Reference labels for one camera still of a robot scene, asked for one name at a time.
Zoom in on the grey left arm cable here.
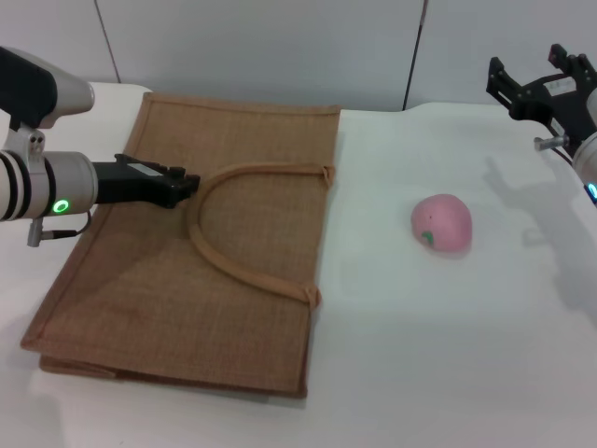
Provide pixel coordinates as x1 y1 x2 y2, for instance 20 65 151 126
26 210 93 247

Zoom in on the silver camera mount bracket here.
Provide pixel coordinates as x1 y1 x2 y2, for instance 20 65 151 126
7 116 47 162

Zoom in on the silver right arm cable plug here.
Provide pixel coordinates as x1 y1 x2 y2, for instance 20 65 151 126
534 134 571 151

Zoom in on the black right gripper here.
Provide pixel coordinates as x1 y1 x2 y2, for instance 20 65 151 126
486 44 597 147

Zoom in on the brown jute handbag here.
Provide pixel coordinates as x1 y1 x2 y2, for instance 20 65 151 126
20 91 342 399

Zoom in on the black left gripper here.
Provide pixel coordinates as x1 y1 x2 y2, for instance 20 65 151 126
91 153 202 209

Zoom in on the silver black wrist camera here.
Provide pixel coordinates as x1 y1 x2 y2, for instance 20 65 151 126
0 45 97 132

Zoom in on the pink peach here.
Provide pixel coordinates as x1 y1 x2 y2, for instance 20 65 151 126
410 192 474 255

